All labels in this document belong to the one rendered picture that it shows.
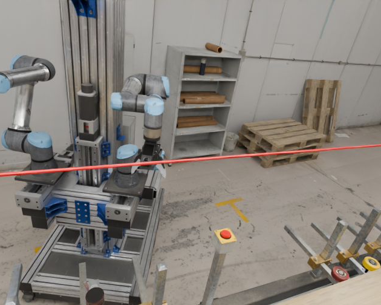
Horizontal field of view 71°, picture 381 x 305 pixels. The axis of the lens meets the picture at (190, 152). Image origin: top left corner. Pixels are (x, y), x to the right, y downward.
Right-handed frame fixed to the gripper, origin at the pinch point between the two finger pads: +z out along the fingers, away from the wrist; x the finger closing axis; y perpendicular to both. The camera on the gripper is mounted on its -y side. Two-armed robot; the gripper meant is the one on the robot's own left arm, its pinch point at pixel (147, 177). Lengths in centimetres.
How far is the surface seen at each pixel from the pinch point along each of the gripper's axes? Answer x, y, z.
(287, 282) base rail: -85, 3, 62
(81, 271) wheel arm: 25, -18, 46
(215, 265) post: -34.7, -21.0, 26.1
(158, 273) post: -11.0, -31.6, 22.0
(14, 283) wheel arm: 45, -34, 36
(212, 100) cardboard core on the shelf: -45, 253, 37
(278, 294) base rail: -77, -5, 62
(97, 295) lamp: 8.3, -44.1, 20.4
